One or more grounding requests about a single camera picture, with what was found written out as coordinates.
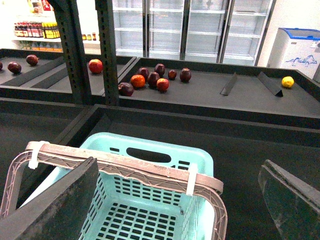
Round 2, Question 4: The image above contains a dark apple far left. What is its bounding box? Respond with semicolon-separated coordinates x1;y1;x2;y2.
7;61;22;74

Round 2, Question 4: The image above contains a black lower display tray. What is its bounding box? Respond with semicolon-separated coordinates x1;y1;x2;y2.
0;98;320;240

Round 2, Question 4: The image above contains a red yellow apple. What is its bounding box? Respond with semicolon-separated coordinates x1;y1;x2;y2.
88;59;103;74

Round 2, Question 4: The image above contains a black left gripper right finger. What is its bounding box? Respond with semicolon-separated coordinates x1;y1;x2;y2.
258;160;320;240

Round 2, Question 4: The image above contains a white blue chest freezer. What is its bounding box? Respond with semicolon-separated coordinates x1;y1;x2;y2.
267;27;320;79

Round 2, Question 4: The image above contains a dark red apple back left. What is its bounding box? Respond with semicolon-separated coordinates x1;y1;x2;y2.
136;67;150;81

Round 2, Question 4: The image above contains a shelf with sauce bottles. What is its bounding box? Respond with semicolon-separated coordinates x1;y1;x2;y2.
2;0;100;54

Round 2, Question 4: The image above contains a black display tray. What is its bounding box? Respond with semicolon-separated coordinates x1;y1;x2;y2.
0;98;320;240
118;57;320;130
0;48;137;103

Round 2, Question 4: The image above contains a dark red apple right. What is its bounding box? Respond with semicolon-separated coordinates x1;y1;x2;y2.
179;68;192;83

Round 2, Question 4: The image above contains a dark red apple front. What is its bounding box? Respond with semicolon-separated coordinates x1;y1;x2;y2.
118;82;134;97

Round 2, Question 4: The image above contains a black upper display tray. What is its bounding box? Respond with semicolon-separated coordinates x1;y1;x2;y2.
118;57;320;130

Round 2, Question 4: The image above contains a glass door refrigerator row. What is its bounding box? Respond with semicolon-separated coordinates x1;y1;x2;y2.
113;0;275;66

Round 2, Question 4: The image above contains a red apple in group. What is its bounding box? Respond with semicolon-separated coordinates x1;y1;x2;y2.
156;78;170;92

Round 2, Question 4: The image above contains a white zip tie left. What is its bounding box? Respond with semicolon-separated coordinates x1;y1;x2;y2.
28;140;50;170

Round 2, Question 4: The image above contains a black upright rack post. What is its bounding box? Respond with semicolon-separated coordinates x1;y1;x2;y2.
49;0;92;105
95;0;119;106

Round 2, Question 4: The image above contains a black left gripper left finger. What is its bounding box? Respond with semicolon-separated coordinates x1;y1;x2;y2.
0;157;99;240

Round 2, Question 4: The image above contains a white zip tie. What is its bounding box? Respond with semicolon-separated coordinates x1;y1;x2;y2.
185;163;198;196
28;140;50;170

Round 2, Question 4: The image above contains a light blue plastic basket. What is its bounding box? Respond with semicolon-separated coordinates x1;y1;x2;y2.
22;132;218;240

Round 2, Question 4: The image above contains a yellow lemon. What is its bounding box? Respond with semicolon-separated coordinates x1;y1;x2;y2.
281;76;295;89

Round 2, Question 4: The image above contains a small dark red apple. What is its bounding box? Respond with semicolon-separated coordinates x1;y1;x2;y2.
168;69;177;81

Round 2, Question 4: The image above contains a dark red apple centre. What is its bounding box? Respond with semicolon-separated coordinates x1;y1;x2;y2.
147;72;160;88

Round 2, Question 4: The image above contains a black triangular divider bar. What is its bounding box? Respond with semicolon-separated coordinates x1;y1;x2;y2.
257;71;284;98

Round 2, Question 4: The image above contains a black left display tray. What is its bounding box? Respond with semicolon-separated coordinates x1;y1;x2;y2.
0;48;137;103

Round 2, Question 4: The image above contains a white zip tie right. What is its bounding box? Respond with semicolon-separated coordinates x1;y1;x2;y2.
185;163;198;196

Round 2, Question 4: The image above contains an orange red fruit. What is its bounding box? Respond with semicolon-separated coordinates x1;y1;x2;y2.
130;74;146;89

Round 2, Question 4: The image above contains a grey basket handle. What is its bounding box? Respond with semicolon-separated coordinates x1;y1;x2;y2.
0;141;228;240

